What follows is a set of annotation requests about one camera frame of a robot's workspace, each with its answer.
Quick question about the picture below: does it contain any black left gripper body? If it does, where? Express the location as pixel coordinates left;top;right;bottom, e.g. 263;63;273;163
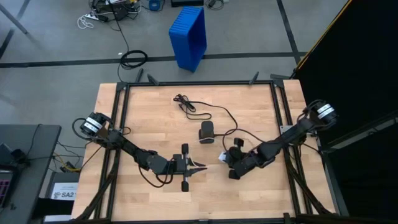
170;142;191;193

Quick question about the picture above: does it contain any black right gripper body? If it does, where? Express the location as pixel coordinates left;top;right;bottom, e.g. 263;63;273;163
223;138;261;180

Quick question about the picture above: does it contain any black plug adapter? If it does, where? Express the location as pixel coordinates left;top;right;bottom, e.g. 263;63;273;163
205;0;230;10

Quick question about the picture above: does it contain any grey mounting plate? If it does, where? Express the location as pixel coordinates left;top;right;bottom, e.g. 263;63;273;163
279;124;294;136

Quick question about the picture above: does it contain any black box with SA2 label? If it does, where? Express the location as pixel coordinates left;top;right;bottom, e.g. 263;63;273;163
49;171;80;202

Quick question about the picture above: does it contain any blue plastic crate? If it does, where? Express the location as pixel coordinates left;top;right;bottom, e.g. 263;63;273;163
168;6;208;73

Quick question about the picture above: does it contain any black curtain with yellow edge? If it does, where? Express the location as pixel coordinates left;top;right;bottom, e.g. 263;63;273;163
292;0;398;224

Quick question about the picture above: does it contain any dark grey slanted beam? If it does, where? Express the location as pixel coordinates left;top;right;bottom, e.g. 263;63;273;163
322;113;398;153

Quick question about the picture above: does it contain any dark grey desk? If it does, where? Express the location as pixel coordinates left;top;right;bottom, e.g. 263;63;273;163
0;124;62;224

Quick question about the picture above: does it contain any flat black box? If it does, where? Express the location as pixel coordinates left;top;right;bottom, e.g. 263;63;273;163
170;0;205;8

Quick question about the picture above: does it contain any black desk gadget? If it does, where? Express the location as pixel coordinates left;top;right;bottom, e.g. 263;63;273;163
0;142;31;169

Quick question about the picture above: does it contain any small blue box device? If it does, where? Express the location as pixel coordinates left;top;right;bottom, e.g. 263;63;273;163
148;0;165;12

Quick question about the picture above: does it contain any laptop with lit screen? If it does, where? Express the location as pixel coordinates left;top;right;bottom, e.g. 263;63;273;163
0;169;15;208

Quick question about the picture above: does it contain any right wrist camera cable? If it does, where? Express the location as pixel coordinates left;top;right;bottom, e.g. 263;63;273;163
221;128;261;154

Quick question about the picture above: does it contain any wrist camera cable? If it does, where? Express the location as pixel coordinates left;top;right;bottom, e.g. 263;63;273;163
221;128;261;154
137;161;172;189

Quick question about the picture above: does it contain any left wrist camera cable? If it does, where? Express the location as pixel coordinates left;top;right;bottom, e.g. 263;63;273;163
137;161;172;189

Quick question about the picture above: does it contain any black aluminium table frame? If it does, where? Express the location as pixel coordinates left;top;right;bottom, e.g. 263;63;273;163
70;72;343;224

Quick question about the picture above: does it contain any yellow cable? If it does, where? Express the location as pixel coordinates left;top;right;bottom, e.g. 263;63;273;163
52;144;103;174

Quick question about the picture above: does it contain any coiled black cable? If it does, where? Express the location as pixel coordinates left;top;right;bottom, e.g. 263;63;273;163
116;12;149;83

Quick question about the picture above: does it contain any black cable tangle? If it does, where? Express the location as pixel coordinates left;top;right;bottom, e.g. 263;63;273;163
89;0;142;23

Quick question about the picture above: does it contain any white power strip with cable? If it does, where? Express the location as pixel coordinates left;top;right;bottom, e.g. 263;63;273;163
76;11;109;30

